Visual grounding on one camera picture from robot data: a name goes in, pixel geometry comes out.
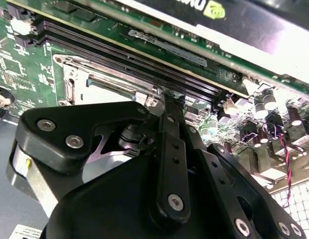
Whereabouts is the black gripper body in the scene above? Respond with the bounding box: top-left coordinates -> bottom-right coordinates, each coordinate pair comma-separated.
41,155 -> 280,239

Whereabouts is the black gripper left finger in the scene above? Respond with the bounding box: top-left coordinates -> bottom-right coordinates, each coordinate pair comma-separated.
6,92 -> 191,224

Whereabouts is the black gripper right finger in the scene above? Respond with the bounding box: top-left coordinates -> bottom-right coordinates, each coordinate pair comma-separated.
173,94 -> 307,239

